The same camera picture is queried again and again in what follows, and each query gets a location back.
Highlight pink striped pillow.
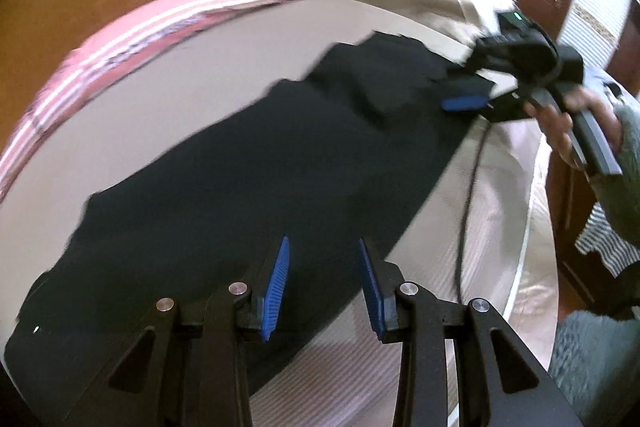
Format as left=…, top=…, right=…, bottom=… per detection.
left=0, top=0, right=307, bottom=205

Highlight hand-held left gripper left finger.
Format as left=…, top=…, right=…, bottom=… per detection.
left=55, top=236, right=292, bottom=427

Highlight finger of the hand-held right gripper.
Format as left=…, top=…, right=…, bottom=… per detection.
left=446, top=57, right=501, bottom=94
left=441, top=93, right=491, bottom=112

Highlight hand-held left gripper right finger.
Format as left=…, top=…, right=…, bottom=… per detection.
left=354, top=237, right=583, bottom=427

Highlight grey green knit sweater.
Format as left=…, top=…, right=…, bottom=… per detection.
left=549, top=309, right=640, bottom=427

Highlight beige mesh bed mat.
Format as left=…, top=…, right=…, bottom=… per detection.
left=0, top=0, right=501, bottom=427

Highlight person's right hand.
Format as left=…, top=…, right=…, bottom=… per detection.
left=524, top=88, right=625, bottom=170

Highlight black cable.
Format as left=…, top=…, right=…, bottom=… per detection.
left=452, top=117, right=490, bottom=308

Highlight black white striped cloth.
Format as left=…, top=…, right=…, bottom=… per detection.
left=575, top=202, right=640, bottom=279

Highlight person's right forearm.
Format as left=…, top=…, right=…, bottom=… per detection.
left=590, top=99, right=640, bottom=280

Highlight black pants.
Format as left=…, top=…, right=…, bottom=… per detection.
left=2, top=32, right=501, bottom=427

